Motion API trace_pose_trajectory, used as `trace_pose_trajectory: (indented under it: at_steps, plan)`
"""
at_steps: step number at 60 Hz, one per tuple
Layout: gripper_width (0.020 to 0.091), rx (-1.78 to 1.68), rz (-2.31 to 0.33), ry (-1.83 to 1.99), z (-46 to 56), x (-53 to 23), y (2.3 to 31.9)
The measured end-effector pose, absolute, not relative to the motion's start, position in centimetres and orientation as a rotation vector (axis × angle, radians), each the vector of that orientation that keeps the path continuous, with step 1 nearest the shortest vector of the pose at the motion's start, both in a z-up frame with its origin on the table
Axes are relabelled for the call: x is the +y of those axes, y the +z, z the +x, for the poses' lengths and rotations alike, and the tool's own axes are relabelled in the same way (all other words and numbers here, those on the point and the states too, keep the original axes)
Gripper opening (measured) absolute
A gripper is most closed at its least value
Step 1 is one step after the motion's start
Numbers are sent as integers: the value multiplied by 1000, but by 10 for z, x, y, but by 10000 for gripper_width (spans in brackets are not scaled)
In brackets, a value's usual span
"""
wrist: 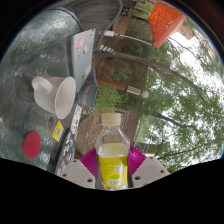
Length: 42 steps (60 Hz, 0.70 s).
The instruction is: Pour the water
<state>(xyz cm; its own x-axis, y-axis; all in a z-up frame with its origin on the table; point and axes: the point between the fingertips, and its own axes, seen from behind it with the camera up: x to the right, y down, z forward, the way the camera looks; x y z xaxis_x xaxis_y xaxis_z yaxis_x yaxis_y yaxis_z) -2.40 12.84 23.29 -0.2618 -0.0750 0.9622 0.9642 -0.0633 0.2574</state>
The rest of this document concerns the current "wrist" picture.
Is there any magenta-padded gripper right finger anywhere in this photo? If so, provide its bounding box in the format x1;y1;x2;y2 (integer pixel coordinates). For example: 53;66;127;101
127;145;171;189

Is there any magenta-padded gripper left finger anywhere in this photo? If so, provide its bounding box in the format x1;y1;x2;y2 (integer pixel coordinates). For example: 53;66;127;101
60;146;100;190

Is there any clear bottle with yellow label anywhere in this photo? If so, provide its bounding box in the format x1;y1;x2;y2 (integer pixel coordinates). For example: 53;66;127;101
94;112;132;192

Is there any yellow card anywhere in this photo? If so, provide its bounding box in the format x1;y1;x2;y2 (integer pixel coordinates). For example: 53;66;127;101
51;120;65;143

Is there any flat round red coaster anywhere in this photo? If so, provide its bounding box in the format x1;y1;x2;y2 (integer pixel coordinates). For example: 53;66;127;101
23;131;42;160

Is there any white sticker sheet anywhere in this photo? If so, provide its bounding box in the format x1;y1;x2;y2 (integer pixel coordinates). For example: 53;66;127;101
70;104;83;135

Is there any white ceramic mug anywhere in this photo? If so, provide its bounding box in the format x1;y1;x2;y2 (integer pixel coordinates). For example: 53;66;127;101
31;75;77;120

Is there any tree with slim grey trunk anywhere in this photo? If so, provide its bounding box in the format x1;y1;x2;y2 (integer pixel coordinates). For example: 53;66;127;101
94;33;224;121

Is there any grey laptop with stickers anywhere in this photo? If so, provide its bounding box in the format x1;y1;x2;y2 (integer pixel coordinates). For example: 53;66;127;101
70;28;97;94

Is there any blue yellow striped cone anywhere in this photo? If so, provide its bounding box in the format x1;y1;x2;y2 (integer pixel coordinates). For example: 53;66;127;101
98;44;117;56

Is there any orange canopy tent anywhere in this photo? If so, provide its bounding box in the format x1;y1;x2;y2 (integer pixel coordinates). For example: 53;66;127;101
103;1;187;50

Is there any wooden bench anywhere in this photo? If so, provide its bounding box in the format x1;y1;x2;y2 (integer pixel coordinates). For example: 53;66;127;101
112;12;135;35

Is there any empty grey wicker chair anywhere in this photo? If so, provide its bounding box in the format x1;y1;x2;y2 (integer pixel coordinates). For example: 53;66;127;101
49;0;125;52

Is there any small dark ring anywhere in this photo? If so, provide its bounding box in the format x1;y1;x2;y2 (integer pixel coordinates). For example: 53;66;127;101
45;114;58;131

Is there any wooden lamp post with globe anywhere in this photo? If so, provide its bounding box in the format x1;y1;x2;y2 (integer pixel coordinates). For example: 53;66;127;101
124;85;150;100

